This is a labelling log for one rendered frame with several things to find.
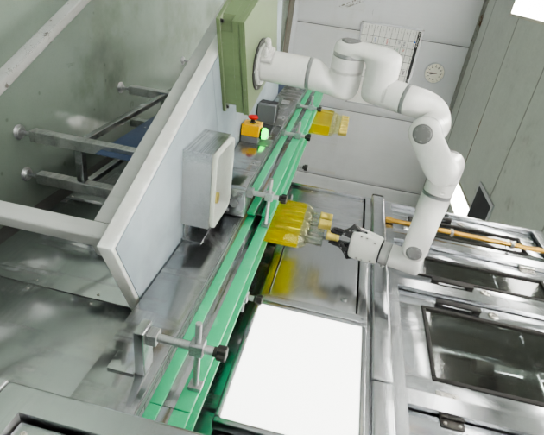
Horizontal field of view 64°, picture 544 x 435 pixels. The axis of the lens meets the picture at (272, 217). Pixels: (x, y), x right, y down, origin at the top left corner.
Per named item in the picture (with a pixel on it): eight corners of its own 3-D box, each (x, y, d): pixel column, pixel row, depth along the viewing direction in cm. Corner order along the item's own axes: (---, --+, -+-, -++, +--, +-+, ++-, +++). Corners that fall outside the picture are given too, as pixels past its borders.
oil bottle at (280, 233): (241, 236, 145) (305, 250, 143) (243, 222, 143) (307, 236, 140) (245, 229, 150) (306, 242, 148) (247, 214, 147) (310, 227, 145)
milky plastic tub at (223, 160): (181, 225, 121) (211, 231, 120) (184, 149, 110) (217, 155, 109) (203, 198, 136) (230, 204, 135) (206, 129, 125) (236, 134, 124)
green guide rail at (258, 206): (246, 214, 143) (270, 219, 142) (247, 211, 142) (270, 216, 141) (311, 92, 293) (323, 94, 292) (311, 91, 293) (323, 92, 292)
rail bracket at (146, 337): (107, 375, 85) (218, 404, 82) (100, 310, 76) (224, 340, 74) (119, 356, 89) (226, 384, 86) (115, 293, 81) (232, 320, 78)
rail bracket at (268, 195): (243, 223, 139) (281, 231, 138) (248, 175, 131) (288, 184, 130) (245, 219, 142) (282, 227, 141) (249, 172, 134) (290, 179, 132)
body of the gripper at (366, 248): (382, 260, 148) (351, 249, 152) (389, 234, 143) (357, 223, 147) (376, 271, 142) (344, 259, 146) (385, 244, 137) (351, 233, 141)
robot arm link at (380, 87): (394, 117, 124) (410, 60, 114) (320, 93, 134) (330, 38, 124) (406, 107, 131) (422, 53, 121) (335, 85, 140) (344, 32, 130)
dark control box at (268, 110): (255, 121, 194) (274, 124, 193) (256, 103, 190) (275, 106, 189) (259, 116, 201) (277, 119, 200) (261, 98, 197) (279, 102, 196)
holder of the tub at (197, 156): (180, 240, 124) (206, 245, 123) (182, 148, 110) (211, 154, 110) (200, 211, 139) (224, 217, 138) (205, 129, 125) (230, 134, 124)
